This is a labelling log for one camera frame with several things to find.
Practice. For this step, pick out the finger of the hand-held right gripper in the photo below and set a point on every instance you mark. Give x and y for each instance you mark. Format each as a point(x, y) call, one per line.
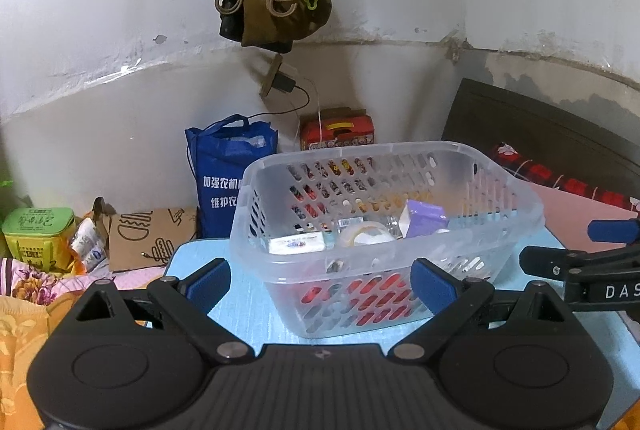
point(607, 230)
point(542, 260)

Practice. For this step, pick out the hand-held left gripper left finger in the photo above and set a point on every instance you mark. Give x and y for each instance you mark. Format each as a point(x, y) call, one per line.
point(212, 282)

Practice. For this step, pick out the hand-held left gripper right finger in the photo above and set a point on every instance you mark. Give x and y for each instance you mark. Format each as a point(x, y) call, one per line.
point(431, 285)

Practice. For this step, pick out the purple and white box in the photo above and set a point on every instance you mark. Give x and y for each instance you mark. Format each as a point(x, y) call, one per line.
point(425, 217)

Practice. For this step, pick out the clear plastic bottle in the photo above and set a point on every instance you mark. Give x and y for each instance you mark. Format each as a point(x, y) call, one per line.
point(372, 221)

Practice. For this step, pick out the clear tape roll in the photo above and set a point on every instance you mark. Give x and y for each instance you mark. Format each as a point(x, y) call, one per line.
point(345, 230)

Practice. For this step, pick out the clear plastic perforated basket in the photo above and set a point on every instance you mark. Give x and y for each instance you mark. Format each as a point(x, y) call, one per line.
point(450, 160)

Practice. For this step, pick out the pink bed sheet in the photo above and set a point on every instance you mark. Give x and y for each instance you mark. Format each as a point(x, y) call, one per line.
point(565, 215)

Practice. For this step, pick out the brown printed paper bag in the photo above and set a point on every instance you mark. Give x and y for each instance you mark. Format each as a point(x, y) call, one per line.
point(135, 250)

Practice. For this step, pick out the red patterned cloth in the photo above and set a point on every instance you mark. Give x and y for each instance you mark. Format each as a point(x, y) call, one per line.
point(540, 172)

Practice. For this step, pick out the blue printed tote bag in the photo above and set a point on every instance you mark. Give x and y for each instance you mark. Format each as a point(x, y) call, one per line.
point(220, 160)

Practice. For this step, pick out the white snack packets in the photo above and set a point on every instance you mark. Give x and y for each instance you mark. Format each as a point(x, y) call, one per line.
point(90, 250)

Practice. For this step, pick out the dark wooden headboard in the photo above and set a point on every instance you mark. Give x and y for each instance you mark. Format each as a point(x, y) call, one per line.
point(525, 120)

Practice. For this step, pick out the red printed carton box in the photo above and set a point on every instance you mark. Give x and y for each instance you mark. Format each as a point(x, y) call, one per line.
point(340, 130)

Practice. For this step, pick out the pink floral blanket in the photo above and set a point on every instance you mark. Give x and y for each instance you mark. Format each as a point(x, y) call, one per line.
point(30, 282)

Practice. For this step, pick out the green box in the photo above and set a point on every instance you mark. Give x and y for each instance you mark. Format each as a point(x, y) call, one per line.
point(35, 235)

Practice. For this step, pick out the orange patterned cloth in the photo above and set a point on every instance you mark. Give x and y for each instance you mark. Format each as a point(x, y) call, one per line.
point(20, 350)

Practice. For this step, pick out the wooden socket board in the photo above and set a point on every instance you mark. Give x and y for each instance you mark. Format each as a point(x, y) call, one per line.
point(270, 84)

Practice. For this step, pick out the black charger plug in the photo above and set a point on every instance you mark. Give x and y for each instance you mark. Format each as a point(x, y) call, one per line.
point(284, 85)

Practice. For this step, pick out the white plug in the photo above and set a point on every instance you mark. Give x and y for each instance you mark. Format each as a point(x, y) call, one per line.
point(290, 71)

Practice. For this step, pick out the black hanging pouch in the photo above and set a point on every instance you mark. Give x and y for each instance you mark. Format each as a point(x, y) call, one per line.
point(231, 26)

